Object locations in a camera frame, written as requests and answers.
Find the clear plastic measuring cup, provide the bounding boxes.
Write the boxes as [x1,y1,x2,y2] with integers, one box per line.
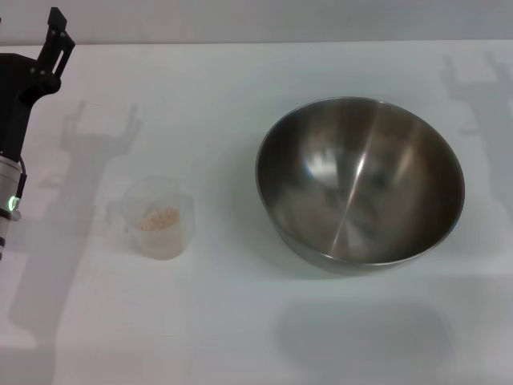
[105,176,198,262]

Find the white rice grains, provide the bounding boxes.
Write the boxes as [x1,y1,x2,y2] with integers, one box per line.
[138,205,181,241]

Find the stainless steel mixing bowl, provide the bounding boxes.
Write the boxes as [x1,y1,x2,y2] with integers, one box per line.
[255,95,467,277]

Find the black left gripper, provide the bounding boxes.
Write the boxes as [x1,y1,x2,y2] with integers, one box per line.
[0,6,77,161]

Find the thin left arm cable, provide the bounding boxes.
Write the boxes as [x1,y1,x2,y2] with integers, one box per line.
[17,158,29,212]

